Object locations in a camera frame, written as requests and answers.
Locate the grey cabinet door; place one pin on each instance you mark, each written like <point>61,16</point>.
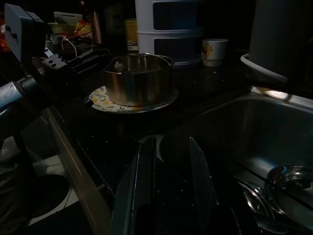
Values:
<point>80,183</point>

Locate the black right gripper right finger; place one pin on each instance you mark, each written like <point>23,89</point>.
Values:
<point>205,200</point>

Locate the floral print plate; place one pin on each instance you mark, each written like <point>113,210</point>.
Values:
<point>102,102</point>

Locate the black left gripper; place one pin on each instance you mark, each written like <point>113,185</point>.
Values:
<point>56,71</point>

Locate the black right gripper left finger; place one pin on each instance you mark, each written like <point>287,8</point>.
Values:
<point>137,195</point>

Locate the black round disc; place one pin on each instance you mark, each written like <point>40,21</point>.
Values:
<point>51,195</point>

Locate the grey water filter canister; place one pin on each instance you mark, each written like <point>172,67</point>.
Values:
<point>276,36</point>

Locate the stainless steel sink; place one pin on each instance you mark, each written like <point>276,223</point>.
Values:
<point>256,127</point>

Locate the white printed mug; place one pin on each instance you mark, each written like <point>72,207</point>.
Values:
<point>215,52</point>

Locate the steel pot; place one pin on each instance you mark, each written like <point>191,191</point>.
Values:
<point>137,83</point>

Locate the olive crumpled bag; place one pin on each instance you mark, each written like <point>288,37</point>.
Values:
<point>12,183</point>

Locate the large steel bowl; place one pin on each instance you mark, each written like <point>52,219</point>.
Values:
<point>293,176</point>

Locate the yellow tea box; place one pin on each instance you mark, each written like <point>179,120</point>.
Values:
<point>130,34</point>

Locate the red yellow snack packet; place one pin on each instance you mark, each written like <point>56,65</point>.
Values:
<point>83,28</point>

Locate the white tiered rack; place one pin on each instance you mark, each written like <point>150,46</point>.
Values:
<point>146,36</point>

